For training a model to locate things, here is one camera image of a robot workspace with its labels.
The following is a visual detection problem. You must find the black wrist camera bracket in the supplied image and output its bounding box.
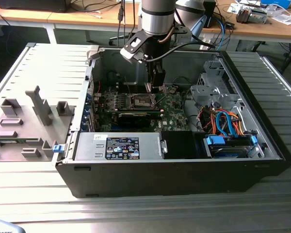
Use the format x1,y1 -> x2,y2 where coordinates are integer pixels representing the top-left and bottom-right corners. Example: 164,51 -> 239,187
172,23 -> 193,42

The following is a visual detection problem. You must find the blue box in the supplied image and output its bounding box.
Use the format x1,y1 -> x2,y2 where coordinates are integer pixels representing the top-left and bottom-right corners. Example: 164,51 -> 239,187
260,0 -> 291,9

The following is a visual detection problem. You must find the office chair base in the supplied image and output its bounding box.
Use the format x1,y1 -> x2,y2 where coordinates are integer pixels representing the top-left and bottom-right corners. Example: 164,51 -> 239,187
108,33 -> 134,47

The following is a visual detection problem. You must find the green RAM stick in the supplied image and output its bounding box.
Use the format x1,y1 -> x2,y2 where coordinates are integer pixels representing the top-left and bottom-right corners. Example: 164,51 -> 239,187
0,138 -> 26,144

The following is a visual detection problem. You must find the black computer box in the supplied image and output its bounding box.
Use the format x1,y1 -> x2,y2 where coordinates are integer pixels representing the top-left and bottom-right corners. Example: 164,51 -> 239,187
0,0 -> 68,13

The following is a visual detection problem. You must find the blue wire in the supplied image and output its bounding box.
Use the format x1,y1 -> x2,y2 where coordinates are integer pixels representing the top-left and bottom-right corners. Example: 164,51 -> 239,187
215,110 -> 245,139

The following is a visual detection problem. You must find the grey rounded device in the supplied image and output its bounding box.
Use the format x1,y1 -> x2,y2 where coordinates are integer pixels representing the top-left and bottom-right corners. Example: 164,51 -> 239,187
0,217 -> 24,233

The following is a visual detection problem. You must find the CPU cooler with fan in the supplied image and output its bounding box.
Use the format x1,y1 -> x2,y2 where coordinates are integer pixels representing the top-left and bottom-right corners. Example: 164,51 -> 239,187
235,5 -> 269,25

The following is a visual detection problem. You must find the CPU socket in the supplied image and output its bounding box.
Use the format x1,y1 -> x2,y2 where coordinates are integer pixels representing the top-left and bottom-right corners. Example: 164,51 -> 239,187
127,93 -> 159,109

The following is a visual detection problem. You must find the orange wire bundle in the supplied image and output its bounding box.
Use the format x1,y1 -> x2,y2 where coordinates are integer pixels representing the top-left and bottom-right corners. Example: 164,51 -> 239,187
200,108 -> 245,136

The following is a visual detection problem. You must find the thin black wire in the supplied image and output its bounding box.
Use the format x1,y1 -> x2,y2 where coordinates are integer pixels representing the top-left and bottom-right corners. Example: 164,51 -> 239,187
172,76 -> 194,88

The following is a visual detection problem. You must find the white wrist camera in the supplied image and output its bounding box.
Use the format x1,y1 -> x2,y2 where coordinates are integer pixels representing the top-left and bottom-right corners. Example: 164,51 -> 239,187
120,33 -> 148,65

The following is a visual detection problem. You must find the clear plastic bag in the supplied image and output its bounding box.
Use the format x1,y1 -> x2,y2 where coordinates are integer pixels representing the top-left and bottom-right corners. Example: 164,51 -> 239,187
269,13 -> 291,26

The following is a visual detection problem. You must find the hard disk in blue carrier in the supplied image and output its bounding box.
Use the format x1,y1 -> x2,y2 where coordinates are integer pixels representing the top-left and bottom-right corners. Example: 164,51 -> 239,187
203,135 -> 259,159

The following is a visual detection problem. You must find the black PC case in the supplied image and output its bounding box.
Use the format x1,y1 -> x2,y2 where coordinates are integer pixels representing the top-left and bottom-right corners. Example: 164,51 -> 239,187
55,47 -> 291,199

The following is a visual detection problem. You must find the black graphics card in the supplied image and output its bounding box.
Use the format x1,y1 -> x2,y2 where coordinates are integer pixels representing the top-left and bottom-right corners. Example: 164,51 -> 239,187
117,112 -> 151,128

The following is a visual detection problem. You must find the green motherboard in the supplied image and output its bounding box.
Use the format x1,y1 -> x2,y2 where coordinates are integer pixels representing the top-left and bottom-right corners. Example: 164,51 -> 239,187
92,83 -> 194,133

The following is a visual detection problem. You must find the grey parts rack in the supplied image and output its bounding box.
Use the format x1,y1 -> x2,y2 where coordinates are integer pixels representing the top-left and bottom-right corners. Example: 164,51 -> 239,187
0,85 -> 76,163

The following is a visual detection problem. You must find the metal socket cover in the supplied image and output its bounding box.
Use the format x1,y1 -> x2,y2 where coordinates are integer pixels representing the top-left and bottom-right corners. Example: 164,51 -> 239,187
155,84 -> 170,107

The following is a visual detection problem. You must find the black camera cable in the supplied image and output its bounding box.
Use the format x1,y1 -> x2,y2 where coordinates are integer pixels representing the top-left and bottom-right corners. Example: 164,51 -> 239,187
140,41 -> 215,64

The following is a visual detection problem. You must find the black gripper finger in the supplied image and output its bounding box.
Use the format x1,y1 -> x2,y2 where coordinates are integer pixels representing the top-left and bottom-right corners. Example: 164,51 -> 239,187
151,63 -> 166,95

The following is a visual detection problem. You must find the grey power supply unit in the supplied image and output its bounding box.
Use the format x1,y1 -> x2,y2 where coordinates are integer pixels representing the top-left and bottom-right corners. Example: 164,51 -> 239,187
74,132 -> 165,161

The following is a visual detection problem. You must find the metal disk bay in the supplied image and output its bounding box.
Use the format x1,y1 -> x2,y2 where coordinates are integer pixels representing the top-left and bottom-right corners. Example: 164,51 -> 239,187
190,60 -> 243,110

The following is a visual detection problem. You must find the metal locking lever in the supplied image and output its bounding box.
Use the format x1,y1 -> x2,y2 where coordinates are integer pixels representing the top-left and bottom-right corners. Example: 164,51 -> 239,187
124,76 -> 132,97

